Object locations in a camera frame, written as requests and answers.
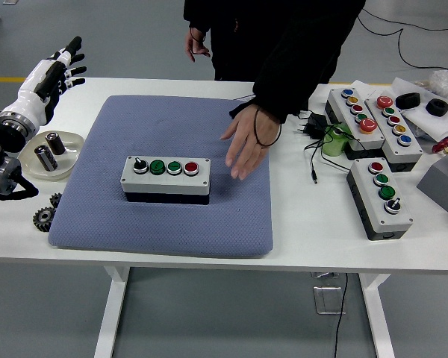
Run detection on black adapter cord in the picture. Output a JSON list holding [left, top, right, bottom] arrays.
[[303, 128, 367, 184]]

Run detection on person's left hand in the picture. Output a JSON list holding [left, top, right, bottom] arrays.
[[220, 104, 283, 181]]

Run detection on clear floor plate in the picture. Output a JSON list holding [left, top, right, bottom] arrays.
[[311, 271, 347, 315]]

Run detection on grey five-button control box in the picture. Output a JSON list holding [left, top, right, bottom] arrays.
[[364, 95, 423, 172], [323, 87, 386, 160]]

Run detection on black cable under table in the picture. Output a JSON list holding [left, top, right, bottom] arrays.
[[334, 274, 349, 358]]

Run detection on black foam ring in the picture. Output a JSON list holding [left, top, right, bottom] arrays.
[[395, 92, 421, 110], [425, 98, 448, 118]]

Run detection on grey four-button control box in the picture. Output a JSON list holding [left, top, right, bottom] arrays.
[[346, 157, 414, 242], [119, 155, 212, 206]]

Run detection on black floor cable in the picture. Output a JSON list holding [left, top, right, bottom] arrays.
[[358, 9, 448, 81]]

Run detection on white table leg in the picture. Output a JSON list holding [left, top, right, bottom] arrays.
[[359, 274, 396, 358], [93, 266, 131, 358]]

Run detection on person's right hand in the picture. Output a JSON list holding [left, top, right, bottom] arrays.
[[184, 28, 212, 63]]

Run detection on blue-grey textured mat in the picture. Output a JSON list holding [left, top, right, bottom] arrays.
[[47, 95, 275, 259]]

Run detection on grey block holder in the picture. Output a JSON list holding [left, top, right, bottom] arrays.
[[417, 148, 448, 214]]

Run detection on large white paper sheet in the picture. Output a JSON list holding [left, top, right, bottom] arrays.
[[390, 77, 448, 142]]

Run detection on translucent white dish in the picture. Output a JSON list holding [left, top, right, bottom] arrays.
[[19, 130, 85, 183]]

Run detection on small white paper sheet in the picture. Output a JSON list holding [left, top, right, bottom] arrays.
[[349, 79, 382, 98]]

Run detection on clear plastic bag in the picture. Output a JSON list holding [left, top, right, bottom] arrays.
[[414, 69, 448, 105]]

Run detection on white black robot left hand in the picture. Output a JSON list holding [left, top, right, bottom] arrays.
[[0, 36, 87, 126]]

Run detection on green tape roll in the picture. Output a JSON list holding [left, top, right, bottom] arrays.
[[322, 123, 354, 157]]

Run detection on large black gear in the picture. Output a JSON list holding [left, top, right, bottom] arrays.
[[32, 207, 57, 233]]

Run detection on black power adapter plug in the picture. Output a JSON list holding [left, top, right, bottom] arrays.
[[293, 111, 328, 139]]

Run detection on dark metal cylinder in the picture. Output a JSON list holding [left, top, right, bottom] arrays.
[[34, 145, 59, 172], [46, 131, 66, 156]]

